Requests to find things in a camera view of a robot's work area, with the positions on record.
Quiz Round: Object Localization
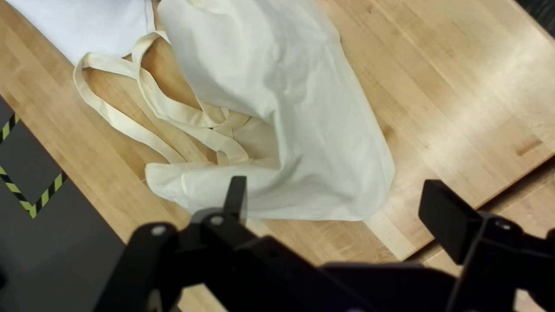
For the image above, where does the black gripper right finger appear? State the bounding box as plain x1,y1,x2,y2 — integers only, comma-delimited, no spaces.
418,179,555,312

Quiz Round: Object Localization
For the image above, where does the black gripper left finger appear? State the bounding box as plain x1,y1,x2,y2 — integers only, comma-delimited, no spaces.
93,176,360,312

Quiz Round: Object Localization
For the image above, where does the cream tote bag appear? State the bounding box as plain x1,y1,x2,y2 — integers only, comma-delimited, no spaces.
71,0,397,224

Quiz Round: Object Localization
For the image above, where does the white cloth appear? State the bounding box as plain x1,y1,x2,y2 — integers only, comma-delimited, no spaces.
5,0,159,67

